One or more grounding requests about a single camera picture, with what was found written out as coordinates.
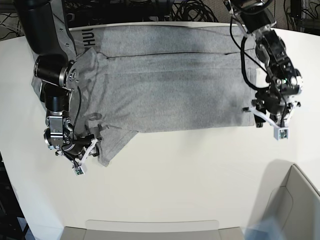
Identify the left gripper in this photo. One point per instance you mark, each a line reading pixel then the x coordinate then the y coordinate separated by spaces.
pixel 279 104

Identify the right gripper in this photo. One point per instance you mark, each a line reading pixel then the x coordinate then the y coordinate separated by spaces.
pixel 77 148

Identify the grey T-shirt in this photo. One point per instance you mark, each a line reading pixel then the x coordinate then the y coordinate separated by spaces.
pixel 157 78

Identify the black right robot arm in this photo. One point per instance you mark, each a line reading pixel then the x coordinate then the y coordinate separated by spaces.
pixel 45 27

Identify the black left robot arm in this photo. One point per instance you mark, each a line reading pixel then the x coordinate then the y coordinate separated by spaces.
pixel 256 20

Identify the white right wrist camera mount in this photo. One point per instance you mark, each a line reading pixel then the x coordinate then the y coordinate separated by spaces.
pixel 78 166

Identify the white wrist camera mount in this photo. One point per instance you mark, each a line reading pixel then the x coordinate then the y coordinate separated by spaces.
pixel 78 166
pixel 279 132

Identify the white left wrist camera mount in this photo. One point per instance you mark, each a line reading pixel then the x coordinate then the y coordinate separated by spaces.
pixel 279 132

